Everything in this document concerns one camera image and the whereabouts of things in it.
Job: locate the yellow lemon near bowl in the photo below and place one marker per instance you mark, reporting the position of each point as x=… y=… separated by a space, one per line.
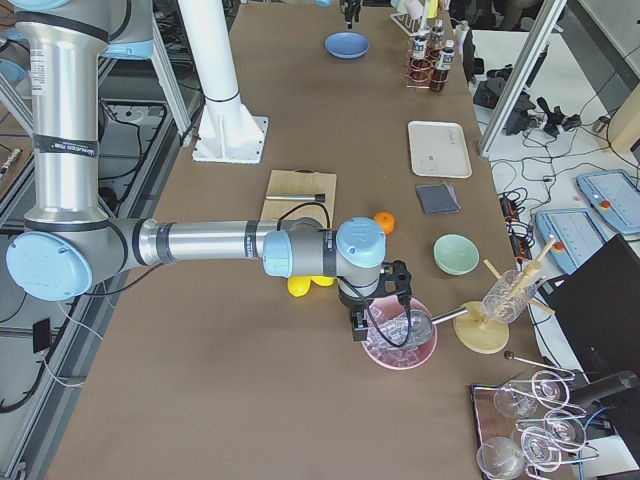
x=298 y=286

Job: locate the cream rabbit tray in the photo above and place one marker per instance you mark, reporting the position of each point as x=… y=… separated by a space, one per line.
x=438 y=149

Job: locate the blue teach pendant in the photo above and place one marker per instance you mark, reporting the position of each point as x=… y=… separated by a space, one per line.
x=614 y=195
x=577 y=235

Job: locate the wine glass rack tray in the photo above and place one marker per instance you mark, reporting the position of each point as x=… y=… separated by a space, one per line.
x=547 y=429

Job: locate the steel muddler black tip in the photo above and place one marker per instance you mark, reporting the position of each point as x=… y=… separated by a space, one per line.
x=317 y=197

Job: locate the dark drink bottle front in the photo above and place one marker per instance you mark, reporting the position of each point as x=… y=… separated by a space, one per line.
x=442 y=66

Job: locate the dark drink bottle middle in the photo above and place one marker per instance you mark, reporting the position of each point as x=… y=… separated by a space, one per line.
x=417 y=62

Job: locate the blue teach pendant near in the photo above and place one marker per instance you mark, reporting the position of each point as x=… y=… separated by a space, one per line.
x=577 y=235

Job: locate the dark drink bottle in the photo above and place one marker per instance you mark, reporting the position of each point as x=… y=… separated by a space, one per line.
x=436 y=40
x=442 y=66
x=417 y=62

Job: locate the copper wire bottle rack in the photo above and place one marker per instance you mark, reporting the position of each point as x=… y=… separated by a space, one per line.
x=428 y=60

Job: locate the blue round plate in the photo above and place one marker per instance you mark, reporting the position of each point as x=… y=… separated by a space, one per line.
x=347 y=45

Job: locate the black monitor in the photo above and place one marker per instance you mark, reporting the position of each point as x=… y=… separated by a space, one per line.
x=597 y=308

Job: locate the orange mandarin fruit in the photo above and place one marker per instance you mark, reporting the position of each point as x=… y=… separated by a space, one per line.
x=386 y=221

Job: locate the yellow lemon far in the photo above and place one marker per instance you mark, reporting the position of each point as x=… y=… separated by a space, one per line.
x=322 y=280

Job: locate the wooden cup stand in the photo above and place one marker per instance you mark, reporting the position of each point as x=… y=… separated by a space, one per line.
x=484 y=335

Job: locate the mint green bowl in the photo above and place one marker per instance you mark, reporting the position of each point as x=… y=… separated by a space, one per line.
x=455 y=254

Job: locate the clear glass mug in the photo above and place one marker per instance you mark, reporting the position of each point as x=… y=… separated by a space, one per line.
x=500 y=304

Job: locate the wooden cutting board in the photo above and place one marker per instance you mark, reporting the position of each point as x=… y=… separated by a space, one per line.
x=301 y=183

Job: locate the dark drink bottle back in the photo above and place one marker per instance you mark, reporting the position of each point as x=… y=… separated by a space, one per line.
x=436 y=40

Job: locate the grey folded cloth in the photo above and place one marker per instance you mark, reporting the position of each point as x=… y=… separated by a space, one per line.
x=438 y=199

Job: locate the metal ice scoop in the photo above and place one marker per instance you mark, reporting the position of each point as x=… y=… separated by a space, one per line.
x=405 y=332

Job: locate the blue teach pendant far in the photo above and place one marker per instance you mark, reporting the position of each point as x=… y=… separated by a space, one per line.
x=614 y=195

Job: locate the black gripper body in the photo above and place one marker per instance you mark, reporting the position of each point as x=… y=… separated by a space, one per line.
x=351 y=302
x=348 y=6

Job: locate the white wire dish rack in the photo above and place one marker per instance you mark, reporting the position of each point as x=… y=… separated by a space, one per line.
x=413 y=16

